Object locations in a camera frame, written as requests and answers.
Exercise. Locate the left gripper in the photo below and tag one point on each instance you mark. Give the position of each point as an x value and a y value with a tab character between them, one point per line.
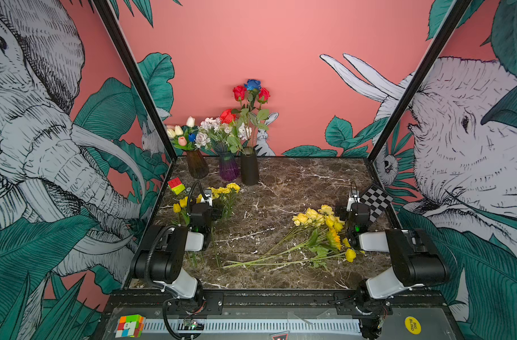
216	212

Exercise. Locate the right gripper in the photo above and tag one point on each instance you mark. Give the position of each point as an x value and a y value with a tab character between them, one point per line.
343	215

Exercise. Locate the yellow rose bunch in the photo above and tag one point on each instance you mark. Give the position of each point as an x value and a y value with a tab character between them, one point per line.
304	223

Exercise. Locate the yellow carnation stem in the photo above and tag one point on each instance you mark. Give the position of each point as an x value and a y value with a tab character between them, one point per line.
233	187

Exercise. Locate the yellow sunflower stem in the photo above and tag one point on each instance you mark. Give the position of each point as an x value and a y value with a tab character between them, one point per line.
324	242

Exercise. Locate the yellow poppy spray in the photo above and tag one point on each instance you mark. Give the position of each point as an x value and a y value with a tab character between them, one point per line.
298	251
320	259

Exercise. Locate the purple glass vase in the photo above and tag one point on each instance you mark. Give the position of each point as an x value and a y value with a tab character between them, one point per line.
229	168

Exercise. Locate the brown ribbed glass vase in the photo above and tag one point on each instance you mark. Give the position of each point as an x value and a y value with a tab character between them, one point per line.
197	166

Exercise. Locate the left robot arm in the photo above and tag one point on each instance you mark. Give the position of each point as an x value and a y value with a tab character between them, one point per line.
159	258

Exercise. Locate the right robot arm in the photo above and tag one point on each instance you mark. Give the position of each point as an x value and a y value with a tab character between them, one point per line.
415	260

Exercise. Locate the checkerboard calibration plate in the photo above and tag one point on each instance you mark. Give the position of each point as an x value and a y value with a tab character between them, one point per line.
377	200

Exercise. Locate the red yellow cube block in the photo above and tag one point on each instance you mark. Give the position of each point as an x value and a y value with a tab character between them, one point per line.
176	186

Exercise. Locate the white purple hydrangea bunch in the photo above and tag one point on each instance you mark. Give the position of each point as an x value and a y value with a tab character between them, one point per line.
213	134

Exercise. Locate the cream tulip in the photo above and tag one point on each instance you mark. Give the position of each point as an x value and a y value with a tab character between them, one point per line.
179	131

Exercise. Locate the white tulip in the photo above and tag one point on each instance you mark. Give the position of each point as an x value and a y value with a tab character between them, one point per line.
190	122

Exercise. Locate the red blue rose bunch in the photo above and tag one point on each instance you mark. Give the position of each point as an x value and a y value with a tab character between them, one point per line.
245	122

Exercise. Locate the yellow round sticker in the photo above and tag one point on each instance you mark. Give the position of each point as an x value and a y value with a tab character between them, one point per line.
412	325

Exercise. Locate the rubiks cube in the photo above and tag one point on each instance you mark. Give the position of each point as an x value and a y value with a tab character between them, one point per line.
130	326

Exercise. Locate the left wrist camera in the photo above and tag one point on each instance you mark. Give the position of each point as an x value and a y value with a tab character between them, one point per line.
207	197

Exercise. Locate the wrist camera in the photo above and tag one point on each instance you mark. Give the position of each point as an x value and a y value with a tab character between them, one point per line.
207	197
354	197

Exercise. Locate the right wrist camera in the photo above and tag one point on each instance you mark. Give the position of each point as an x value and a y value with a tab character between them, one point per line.
354	197

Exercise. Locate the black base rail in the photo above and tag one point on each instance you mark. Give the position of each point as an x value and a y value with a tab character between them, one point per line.
215	302

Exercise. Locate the black right frame post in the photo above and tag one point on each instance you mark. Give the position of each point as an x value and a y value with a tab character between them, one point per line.
448	26

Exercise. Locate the black frame post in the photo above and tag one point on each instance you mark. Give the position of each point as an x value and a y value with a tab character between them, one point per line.
107	15
448	26

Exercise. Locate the white ribbed cable duct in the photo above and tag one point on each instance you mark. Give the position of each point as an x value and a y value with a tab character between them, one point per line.
265	326

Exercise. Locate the black left frame post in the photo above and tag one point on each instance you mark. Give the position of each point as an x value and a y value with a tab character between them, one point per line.
107	15

